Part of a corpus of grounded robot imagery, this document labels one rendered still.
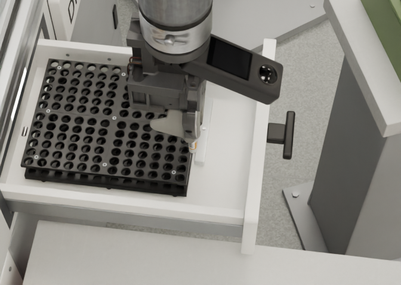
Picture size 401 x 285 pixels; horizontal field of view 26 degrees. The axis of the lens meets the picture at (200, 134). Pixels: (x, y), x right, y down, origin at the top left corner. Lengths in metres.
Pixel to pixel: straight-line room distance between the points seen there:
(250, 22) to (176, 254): 1.24
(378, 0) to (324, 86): 0.91
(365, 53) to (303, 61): 0.93
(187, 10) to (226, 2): 1.59
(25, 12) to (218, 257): 0.43
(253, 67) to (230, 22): 1.44
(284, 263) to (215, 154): 0.18
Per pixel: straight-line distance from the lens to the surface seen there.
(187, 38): 0.87
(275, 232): 2.11
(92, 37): 1.64
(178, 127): 1.03
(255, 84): 0.94
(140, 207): 1.13
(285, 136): 1.17
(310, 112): 2.28
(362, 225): 1.83
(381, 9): 1.44
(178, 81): 0.95
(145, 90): 0.96
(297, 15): 2.42
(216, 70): 0.93
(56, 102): 1.22
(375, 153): 1.58
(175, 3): 0.83
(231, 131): 1.25
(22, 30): 1.19
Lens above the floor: 1.91
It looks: 59 degrees down
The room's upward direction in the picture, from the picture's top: straight up
